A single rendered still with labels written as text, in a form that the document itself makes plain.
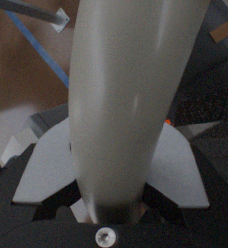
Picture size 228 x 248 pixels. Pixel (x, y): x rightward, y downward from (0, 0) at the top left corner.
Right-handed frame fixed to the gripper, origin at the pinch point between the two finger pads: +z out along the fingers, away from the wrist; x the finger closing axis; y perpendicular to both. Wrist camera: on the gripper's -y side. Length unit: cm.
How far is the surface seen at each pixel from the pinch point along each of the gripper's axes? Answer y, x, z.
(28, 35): -20, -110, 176
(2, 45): -16, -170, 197
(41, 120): 32, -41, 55
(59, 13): -38, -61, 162
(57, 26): -24, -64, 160
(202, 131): 27, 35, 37
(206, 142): 32, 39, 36
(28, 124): 33, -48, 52
